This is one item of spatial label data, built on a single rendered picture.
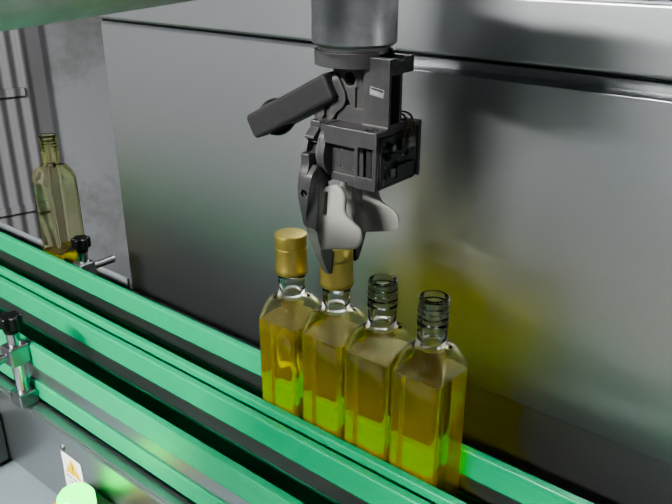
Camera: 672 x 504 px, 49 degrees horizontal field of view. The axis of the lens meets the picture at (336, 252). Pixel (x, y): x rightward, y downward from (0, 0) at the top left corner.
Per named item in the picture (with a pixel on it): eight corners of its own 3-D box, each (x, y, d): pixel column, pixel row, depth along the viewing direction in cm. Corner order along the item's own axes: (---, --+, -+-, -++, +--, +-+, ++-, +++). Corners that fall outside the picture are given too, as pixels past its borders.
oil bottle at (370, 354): (412, 491, 82) (421, 320, 73) (383, 520, 77) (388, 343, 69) (371, 470, 85) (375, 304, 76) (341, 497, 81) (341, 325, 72)
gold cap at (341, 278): (360, 282, 75) (361, 242, 74) (339, 294, 73) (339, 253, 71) (333, 273, 77) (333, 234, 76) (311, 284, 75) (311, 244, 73)
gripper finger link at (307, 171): (306, 232, 68) (315, 136, 65) (293, 228, 68) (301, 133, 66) (338, 225, 71) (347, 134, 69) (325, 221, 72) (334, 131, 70)
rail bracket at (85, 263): (126, 304, 124) (117, 230, 119) (91, 319, 119) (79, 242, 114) (112, 297, 126) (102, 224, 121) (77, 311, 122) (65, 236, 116)
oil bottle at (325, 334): (370, 469, 85) (374, 304, 77) (340, 496, 81) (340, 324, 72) (332, 450, 88) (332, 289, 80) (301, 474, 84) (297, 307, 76)
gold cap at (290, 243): (285, 262, 80) (284, 224, 79) (314, 268, 79) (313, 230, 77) (268, 274, 78) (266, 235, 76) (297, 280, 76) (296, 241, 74)
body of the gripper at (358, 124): (372, 201, 64) (375, 59, 59) (298, 182, 69) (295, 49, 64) (420, 180, 69) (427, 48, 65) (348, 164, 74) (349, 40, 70)
